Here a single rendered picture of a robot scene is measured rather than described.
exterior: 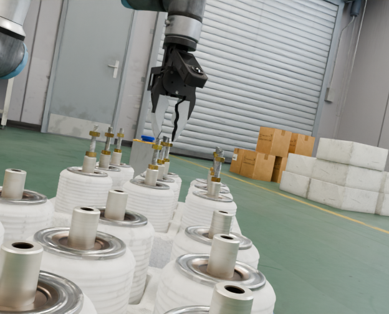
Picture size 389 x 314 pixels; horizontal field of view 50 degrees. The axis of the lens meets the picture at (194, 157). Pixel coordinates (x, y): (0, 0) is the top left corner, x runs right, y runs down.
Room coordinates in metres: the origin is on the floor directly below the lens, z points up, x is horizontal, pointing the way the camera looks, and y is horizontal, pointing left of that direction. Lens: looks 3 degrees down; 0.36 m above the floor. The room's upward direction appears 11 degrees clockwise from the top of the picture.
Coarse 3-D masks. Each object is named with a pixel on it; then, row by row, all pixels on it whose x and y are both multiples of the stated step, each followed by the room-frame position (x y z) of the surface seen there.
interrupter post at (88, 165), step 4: (84, 156) 0.77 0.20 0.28; (84, 160) 0.77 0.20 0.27; (88, 160) 0.76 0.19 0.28; (92, 160) 0.77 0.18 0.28; (84, 164) 0.76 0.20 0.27; (88, 164) 0.76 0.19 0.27; (92, 164) 0.77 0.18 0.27; (84, 168) 0.76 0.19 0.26; (88, 168) 0.76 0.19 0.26; (92, 168) 0.77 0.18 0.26; (84, 172) 0.76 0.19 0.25; (88, 172) 0.76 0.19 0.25; (92, 172) 0.77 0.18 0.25
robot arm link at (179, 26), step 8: (168, 16) 0.89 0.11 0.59; (176, 16) 0.87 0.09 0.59; (184, 16) 0.87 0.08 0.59; (168, 24) 0.88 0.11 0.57; (176, 24) 0.87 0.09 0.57; (184, 24) 0.87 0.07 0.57; (192, 24) 0.87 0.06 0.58; (200, 24) 0.89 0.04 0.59; (168, 32) 0.88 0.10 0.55; (176, 32) 0.87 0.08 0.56; (184, 32) 0.87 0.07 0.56; (192, 32) 0.87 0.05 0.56; (200, 32) 0.90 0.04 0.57; (192, 40) 0.88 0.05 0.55
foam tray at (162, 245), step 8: (176, 208) 1.05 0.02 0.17; (56, 216) 0.70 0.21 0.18; (64, 216) 0.70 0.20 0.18; (176, 216) 0.89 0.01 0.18; (56, 224) 0.70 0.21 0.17; (64, 224) 0.70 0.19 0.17; (168, 224) 0.82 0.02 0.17; (176, 224) 0.81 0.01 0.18; (168, 232) 0.73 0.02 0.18; (176, 232) 0.74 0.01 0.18; (240, 232) 0.86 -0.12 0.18; (160, 240) 0.69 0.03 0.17; (168, 240) 0.69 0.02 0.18; (152, 248) 0.69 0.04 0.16; (160, 248) 0.69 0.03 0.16; (168, 248) 0.69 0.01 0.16; (152, 256) 0.69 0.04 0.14; (160, 256) 0.69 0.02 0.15; (168, 256) 0.69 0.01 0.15; (152, 264) 0.69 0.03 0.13; (160, 264) 0.69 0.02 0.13
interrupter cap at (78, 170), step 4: (68, 168) 0.75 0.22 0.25; (72, 168) 0.78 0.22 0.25; (76, 168) 0.78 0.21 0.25; (80, 168) 0.79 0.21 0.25; (72, 172) 0.74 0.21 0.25; (76, 172) 0.74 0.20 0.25; (80, 172) 0.74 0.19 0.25; (96, 172) 0.79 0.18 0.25; (100, 172) 0.79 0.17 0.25; (104, 172) 0.80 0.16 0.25; (96, 176) 0.74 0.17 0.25; (100, 176) 0.75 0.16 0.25; (104, 176) 0.76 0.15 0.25
